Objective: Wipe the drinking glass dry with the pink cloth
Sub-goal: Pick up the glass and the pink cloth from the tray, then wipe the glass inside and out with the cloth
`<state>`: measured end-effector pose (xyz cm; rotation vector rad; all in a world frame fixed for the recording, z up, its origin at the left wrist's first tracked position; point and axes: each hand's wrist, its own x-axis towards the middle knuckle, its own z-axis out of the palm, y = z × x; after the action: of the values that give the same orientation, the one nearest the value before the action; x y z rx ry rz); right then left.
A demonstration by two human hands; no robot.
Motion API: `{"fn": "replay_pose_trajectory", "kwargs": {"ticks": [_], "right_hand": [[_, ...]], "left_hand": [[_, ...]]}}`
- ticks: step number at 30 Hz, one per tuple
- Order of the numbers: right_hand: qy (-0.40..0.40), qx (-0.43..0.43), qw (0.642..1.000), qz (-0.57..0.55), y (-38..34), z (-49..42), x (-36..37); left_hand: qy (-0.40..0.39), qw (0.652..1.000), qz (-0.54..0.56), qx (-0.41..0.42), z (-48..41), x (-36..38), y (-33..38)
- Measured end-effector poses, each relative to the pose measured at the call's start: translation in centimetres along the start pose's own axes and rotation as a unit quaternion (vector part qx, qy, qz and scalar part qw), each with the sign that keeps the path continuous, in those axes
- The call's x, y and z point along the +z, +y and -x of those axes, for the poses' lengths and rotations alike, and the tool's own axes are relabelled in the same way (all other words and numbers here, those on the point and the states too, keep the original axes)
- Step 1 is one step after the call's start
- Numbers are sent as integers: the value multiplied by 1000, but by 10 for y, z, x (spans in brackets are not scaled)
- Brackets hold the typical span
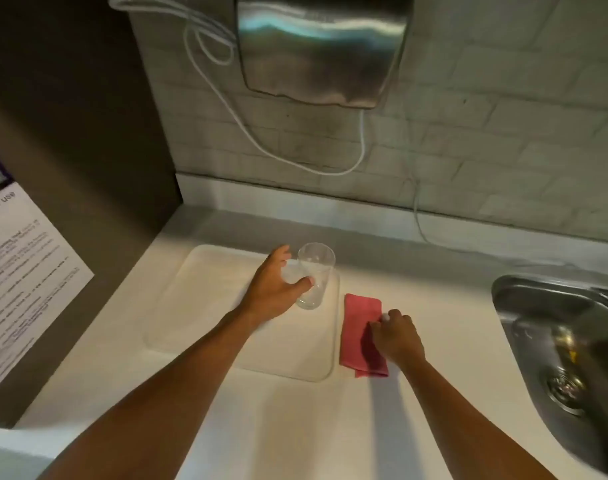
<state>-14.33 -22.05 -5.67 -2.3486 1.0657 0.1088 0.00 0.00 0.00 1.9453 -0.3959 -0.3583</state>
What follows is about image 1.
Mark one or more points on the person's right hand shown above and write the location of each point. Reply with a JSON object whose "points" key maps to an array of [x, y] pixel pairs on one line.
{"points": [[398, 339]]}

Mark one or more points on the person's left hand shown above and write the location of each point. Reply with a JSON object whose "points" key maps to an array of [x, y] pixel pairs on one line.
{"points": [[269, 292]]}

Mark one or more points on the person's right fingers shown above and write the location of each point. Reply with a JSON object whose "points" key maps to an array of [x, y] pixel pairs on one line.
{"points": [[391, 319]]}

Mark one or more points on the person's left thumb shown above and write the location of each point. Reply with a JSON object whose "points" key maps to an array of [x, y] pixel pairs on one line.
{"points": [[298, 284]]}

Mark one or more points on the clear drinking glass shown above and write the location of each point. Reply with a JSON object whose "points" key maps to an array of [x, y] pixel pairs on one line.
{"points": [[314, 275]]}

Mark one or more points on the pink cloth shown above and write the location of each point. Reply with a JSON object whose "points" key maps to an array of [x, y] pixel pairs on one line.
{"points": [[360, 334]]}

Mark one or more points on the person's right forearm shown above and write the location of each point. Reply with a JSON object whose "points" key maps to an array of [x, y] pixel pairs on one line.
{"points": [[464, 424]]}

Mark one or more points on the person's left forearm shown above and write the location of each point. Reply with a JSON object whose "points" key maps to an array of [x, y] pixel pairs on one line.
{"points": [[158, 394]]}

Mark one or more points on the white plastic tray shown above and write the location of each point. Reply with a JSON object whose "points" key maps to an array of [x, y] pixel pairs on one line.
{"points": [[244, 314]]}

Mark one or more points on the stainless steel sink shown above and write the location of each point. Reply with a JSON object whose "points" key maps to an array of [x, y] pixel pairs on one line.
{"points": [[564, 364]]}

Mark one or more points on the steel hand dryer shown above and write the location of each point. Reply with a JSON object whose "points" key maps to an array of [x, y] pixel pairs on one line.
{"points": [[324, 44]]}

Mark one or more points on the printed paper notice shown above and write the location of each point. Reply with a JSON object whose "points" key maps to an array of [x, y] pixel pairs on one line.
{"points": [[23, 284]]}

